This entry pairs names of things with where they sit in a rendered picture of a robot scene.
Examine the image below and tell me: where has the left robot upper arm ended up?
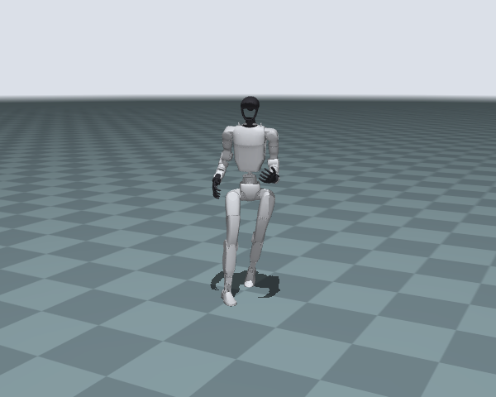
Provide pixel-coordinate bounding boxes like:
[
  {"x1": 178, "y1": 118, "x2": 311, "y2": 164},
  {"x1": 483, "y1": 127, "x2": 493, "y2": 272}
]
[{"x1": 265, "y1": 128, "x2": 279, "y2": 167}]

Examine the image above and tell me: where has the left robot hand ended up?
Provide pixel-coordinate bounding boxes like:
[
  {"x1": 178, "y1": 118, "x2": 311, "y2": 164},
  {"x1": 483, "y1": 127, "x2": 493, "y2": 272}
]
[{"x1": 259, "y1": 166, "x2": 279, "y2": 184}]

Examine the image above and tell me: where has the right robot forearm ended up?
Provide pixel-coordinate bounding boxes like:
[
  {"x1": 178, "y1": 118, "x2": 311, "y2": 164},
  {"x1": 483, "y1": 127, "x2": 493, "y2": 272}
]
[{"x1": 213, "y1": 153, "x2": 229, "y2": 182}]

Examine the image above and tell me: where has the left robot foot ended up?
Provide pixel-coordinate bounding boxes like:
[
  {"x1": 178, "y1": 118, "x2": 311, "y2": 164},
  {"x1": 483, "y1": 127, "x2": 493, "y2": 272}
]
[{"x1": 244, "y1": 267, "x2": 256, "y2": 287}]

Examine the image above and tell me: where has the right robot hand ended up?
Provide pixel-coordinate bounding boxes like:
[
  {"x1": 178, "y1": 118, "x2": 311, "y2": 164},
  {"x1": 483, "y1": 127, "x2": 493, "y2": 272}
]
[{"x1": 212, "y1": 174, "x2": 221, "y2": 199}]

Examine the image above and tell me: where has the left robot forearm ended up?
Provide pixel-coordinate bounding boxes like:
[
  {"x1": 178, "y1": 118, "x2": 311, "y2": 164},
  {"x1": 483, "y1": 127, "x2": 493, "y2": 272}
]
[{"x1": 269, "y1": 159, "x2": 280, "y2": 184}]

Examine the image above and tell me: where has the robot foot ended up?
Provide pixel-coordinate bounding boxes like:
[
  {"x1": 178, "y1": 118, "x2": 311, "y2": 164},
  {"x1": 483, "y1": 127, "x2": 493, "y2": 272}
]
[
  {"x1": 244, "y1": 267, "x2": 256, "y2": 287},
  {"x1": 221, "y1": 289, "x2": 236, "y2": 306}
]

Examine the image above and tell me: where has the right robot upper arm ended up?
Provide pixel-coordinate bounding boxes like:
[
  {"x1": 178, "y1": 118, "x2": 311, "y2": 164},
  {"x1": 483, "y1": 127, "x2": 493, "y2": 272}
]
[{"x1": 222, "y1": 126, "x2": 235, "y2": 161}]

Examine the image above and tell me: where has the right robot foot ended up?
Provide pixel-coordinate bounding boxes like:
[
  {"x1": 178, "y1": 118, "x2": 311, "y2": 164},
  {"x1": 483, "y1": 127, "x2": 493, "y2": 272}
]
[{"x1": 221, "y1": 289, "x2": 236, "y2": 306}]

